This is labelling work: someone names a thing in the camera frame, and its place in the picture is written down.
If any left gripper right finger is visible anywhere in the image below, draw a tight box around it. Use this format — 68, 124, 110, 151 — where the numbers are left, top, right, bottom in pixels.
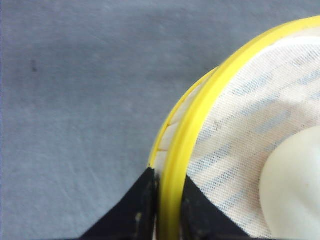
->
176, 174, 253, 240

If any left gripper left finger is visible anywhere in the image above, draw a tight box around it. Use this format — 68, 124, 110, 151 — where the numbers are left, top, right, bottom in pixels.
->
80, 167, 158, 240

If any bamboo steamer basket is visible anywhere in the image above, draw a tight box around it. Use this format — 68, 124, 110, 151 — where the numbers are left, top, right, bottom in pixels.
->
148, 16, 320, 240

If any large white bun left basket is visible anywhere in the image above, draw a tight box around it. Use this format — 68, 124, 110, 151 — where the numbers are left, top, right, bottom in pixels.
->
259, 126, 320, 240

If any white blue steamer cloth liner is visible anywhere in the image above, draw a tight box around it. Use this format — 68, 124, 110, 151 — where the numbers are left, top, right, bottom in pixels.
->
187, 35, 320, 238

